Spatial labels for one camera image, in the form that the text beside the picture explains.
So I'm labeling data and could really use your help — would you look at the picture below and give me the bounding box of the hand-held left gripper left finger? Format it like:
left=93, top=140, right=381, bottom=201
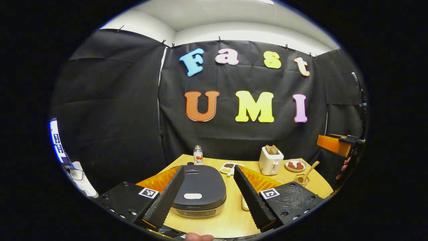
left=95, top=166, right=185, bottom=232

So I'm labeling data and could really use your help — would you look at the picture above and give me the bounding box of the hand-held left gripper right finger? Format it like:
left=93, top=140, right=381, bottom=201
left=233, top=165, right=325, bottom=233

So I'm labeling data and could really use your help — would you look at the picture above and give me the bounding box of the wooden spoon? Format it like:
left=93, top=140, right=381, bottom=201
left=298, top=161, right=320, bottom=184

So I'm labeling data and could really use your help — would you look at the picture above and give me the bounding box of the dark grey rice cooker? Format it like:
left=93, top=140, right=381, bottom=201
left=169, top=162, right=227, bottom=218

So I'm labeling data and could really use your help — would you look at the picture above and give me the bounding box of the white toaster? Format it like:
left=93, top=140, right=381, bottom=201
left=258, top=145, right=284, bottom=175

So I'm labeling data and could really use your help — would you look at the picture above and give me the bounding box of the white divided dish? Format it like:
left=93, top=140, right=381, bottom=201
left=220, top=162, right=244, bottom=177

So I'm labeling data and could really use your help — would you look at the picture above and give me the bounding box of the round white plate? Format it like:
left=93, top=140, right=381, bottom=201
left=285, top=159, right=307, bottom=173

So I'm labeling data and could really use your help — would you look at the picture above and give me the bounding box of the white plastic box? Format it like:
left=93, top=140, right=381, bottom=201
left=69, top=161, right=99, bottom=198

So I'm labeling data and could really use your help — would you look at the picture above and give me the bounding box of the black backdrop cloth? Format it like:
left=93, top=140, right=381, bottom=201
left=50, top=28, right=366, bottom=191

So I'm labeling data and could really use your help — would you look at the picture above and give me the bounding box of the computer monitor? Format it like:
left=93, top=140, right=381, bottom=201
left=49, top=118, right=76, bottom=169

